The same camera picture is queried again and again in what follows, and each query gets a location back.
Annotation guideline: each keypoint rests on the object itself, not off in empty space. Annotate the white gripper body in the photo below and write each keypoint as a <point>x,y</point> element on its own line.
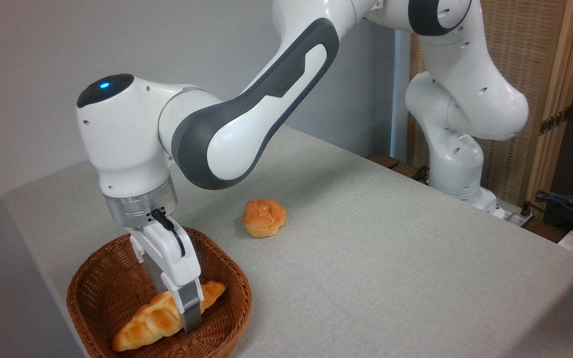
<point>174,258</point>

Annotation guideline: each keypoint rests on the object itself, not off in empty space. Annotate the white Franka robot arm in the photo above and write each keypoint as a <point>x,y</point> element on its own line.
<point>237,129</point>

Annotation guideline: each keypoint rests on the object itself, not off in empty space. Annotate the round orange bread roll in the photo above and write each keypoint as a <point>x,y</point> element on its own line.
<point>263,218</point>

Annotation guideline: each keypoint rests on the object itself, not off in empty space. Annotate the metal screen hinge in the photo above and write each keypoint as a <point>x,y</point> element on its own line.
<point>555,121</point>

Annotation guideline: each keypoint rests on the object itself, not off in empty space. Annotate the white vertical pole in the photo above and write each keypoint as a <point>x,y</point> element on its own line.
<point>400,99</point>

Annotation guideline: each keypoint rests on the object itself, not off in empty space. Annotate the brown wicker basket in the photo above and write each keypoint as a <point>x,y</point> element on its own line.
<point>102,283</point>

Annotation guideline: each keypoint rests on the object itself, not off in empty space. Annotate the long braided bread loaf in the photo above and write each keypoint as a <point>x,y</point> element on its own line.
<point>140,328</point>

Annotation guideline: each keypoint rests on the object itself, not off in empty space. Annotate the grey tablecloth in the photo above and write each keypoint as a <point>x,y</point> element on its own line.
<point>391,258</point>

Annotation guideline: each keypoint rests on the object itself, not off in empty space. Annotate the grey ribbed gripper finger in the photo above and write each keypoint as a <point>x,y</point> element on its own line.
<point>191,308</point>
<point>156,278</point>

